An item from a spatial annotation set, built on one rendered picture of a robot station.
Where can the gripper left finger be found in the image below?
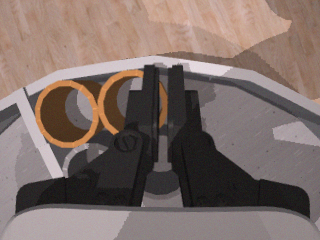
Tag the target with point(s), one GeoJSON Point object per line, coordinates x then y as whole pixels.
{"type": "Point", "coordinates": [111, 178]}

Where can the grey metal ring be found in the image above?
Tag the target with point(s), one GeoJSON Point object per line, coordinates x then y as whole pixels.
{"type": "Point", "coordinates": [75, 160]}
{"type": "Point", "coordinates": [162, 185]}

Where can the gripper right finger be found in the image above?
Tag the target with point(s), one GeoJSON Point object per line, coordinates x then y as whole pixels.
{"type": "Point", "coordinates": [205, 174]}

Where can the bronze bushing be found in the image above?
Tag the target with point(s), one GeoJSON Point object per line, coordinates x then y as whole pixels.
{"type": "Point", "coordinates": [52, 119]}
{"type": "Point", "coordinates": [107, 101]}

